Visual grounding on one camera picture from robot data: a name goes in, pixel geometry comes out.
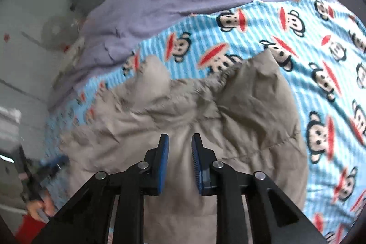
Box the white wardrobe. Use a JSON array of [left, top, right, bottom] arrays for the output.
[[0, 0, 86, 153]]

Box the blue striped monkey-print blanket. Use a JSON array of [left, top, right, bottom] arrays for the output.
[[44, 0, 366, 244]]

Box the person's left hand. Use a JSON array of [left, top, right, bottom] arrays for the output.
[[27, 198, 57, 223]]

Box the red object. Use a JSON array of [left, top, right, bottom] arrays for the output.
[[16, 214, 47, 244]]

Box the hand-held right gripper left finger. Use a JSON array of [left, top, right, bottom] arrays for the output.
[[31, 133, 170, 244]]

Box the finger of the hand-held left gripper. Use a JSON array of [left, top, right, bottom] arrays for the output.
[[38, 155, 70, 174]]

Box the purple duvet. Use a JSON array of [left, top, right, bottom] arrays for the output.
[[47, 0, 336, 111]]

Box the white standing fan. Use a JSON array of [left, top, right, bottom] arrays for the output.
[[41, 15, 81, 49]]

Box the beige quilted down jacket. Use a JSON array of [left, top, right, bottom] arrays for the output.
[[60, 50, 309, 244]]

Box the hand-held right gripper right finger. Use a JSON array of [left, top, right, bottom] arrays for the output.
[[191, 133, 328, 244]]

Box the cream folded garment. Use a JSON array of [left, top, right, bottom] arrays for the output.
[[61, 35, 87, 73]]

